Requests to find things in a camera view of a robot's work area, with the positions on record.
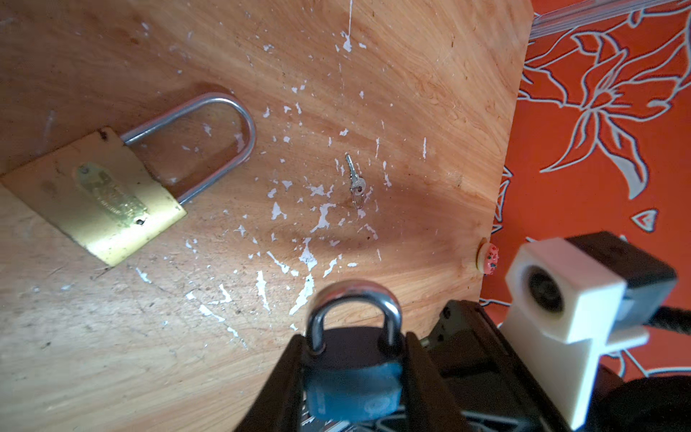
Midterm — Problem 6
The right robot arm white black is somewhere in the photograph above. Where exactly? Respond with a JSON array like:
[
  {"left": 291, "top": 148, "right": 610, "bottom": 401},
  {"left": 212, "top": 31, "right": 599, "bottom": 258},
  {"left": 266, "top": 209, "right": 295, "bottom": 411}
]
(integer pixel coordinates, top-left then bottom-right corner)
[{"left": 423, "top": 301, "right": 690, "bottom": 431}]

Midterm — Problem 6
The small blue padlock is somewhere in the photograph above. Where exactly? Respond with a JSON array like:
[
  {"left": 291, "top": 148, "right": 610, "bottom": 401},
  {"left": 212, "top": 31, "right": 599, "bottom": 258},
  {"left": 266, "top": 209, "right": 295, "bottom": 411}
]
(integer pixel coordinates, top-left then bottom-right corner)
[{"left": 302, "top": 279, "right": 404, "bottom": 423}]

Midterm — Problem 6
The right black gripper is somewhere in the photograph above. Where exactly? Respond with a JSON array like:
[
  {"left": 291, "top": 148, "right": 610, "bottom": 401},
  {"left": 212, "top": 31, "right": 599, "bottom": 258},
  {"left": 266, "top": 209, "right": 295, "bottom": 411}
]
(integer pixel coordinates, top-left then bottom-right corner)
[{"left": 426, "top": 300, "right": 572, "bottom": 431}]

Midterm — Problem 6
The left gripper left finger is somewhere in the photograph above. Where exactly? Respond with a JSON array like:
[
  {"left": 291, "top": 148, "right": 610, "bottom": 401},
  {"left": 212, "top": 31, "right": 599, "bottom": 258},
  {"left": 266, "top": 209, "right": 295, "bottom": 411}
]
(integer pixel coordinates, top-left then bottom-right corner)
[{"left": 235, "top": 335, "right": 306, "bottom": 432}]

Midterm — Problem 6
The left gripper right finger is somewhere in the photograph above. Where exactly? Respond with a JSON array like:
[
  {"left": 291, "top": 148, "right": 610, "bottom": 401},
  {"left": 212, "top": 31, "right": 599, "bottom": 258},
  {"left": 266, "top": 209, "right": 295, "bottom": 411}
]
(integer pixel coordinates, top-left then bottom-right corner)
[{"left": 403, "top": 332, "right": 473, "bottom": 431}]

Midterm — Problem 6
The large brass padlock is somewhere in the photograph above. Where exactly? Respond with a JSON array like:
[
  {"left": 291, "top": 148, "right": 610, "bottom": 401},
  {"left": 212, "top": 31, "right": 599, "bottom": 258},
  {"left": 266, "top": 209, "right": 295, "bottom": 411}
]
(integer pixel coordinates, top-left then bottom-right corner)
[{"left": 1, "top": 92, "right": 257, "bottom": 267}]

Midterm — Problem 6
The silver key on table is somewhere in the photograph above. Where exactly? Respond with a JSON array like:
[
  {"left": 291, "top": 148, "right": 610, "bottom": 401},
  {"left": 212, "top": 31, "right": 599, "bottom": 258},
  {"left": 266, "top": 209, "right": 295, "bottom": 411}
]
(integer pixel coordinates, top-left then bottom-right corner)
[{"left": 345, "top": 153, "right": 366, "bottom": 196}]

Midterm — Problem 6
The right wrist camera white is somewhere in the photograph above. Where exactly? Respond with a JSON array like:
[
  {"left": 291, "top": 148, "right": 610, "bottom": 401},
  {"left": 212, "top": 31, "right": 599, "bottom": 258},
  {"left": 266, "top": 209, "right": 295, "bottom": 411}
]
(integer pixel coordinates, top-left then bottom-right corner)
[{"left": 500, "top": 231, "right": 678, "bottom": 430}]

